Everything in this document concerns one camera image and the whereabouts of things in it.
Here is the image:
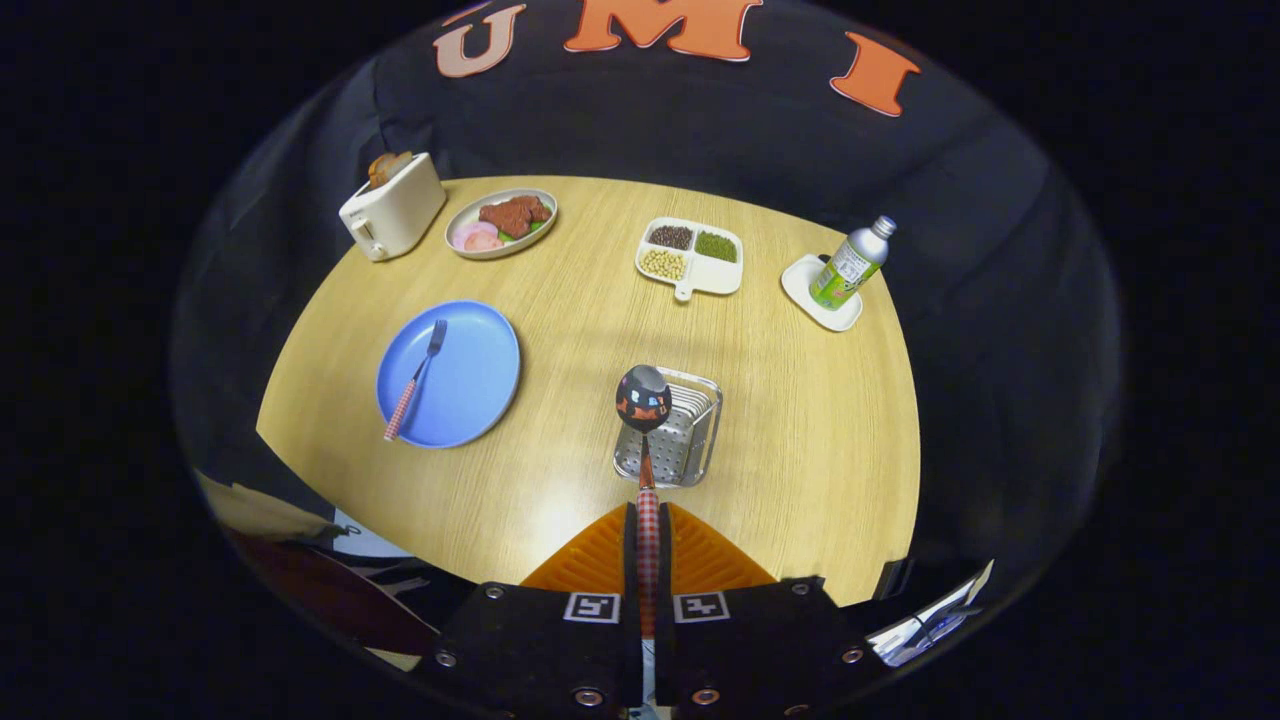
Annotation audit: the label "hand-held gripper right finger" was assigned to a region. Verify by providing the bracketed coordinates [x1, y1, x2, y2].
[655, 502, 887, 715]

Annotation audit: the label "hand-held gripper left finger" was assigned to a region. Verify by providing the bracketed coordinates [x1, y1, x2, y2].
[420, 502, 643, 717]

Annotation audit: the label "spoon with red checked handle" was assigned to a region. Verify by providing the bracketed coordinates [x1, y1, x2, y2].
[615, 364, 673, 641]

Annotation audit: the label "fork with red checked handle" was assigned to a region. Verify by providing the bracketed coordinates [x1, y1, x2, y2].
[384, 319, 448, 443]

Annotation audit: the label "dark red cloth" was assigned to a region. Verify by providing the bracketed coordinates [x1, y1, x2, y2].
[230, 530, 438, 657]

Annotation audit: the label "blue round plate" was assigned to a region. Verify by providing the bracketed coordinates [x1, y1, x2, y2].
[376, 300, 522, 449]

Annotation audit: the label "beige cloth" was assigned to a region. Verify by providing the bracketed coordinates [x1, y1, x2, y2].
[198, 472, 343, 543]

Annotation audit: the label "small white square dish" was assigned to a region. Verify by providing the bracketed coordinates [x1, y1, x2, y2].
[781, 253, 864, 333]

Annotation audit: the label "white divided snack dish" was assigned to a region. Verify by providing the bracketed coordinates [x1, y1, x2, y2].
[636, 217, 745, 303]

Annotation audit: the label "silver bottle with green label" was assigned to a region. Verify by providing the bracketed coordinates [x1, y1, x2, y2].
[809, 215, 898, 311]

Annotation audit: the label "brown meat pieces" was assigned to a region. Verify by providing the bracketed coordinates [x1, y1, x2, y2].
[478, 195, 552, 239]

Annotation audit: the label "white oval food plate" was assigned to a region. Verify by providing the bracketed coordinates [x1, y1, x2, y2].
[445, 188, 558, 261]

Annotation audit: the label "cream white toaster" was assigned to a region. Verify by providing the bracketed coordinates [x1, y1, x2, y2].
[339, 152, 448, 263]

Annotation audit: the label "metal wire basket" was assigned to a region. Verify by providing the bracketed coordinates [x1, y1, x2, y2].
[613, 367, 723, 489]

